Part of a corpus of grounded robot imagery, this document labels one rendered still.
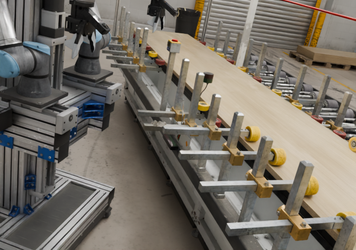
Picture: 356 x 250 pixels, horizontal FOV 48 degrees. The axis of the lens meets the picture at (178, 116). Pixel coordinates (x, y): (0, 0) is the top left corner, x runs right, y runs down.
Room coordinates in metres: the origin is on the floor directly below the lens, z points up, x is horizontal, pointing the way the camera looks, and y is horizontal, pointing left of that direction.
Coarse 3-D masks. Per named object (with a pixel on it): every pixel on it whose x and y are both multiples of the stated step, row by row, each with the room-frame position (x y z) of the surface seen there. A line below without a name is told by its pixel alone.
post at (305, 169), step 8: (304, 160) 1.22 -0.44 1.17; (304, 168) 1.20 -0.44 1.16; (312, 168) 1.21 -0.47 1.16; (296, 176) 1.22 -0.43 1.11; (304, 176) 1.20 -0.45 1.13; (296, 184) 1.21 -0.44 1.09; (304, 184) 1.20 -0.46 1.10; (296, 192) 1.20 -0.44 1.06; (304, 192) 1.21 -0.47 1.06; (288, 200) 1.22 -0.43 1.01; (296, 200) 1.20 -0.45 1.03; (288, 208) 1.21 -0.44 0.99; (296, 208) 1.20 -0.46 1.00; (280, 240) 1.20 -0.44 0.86; (288, 240) 1.21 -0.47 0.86; (272, 248) 1.22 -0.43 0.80; (280, 248) 1.20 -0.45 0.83
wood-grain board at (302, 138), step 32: (160, 32) 4.65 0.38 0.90; (192, 64) 3.41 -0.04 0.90; (224, 64) 3.65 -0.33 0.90; (224, 96) 2.65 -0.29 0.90; (256, 96) 2.80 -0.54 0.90; (288, 128) 2.26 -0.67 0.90; (320, 128) 2.37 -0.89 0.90; (288, 160) 1.80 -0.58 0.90; (320, 160) 1.87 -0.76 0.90; (352, 160) 1.95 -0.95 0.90; (320, 192) 1.54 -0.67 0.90; (352, 192) 1.59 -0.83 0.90
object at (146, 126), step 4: (144, 124) 2.00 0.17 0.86; (148, 124) 2.01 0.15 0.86; (152, 124) 2.02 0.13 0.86; (168, 124) 2.06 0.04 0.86; (172, 124) 2.07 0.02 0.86; (176, 124) 2.09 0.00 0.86; (180, 124) 2.10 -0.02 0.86; (144, 128) 1.99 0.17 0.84; (148, 128) 2.00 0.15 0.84; (152, 128) 2.00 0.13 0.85; (156, 128) 2.01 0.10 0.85; (160, 128) 2.02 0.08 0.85
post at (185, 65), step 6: (186, 60) 2.36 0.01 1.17; (186, 66) 2.36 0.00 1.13; (180, 72) 2.38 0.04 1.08; (186, 72) 2.37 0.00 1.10; (180, 78) 2.36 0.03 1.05; (180, 84) 2.36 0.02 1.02; (180, 90) 2.36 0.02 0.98; (180, 96) 2.36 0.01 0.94; (174, 102) 2.39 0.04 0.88; (180, 102) 2.37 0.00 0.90; (174, 108) 2.37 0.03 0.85; (180, 108) 2.37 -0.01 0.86; (174, 120) 2.36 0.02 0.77
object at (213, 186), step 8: (200, 184) 1.32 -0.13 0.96; (208, 184) 1.32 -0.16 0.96; (216, 184) 1.33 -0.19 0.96; (224, 184) 1.34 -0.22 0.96; (232, 184) 1.35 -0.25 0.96; (240, 184) 1.37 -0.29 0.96; (248, 184) 1.38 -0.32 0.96; (256, 184) 1.39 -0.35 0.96; (272, 184) 1.42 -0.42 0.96; (280, 184) 1.43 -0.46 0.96; (288, 184) 1.45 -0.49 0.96
